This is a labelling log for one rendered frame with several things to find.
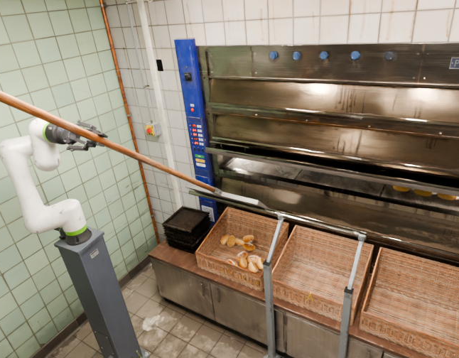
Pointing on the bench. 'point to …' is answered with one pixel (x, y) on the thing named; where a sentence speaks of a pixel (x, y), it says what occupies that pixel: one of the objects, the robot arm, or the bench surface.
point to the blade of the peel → (228, 196)
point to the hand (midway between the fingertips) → (97, 138)
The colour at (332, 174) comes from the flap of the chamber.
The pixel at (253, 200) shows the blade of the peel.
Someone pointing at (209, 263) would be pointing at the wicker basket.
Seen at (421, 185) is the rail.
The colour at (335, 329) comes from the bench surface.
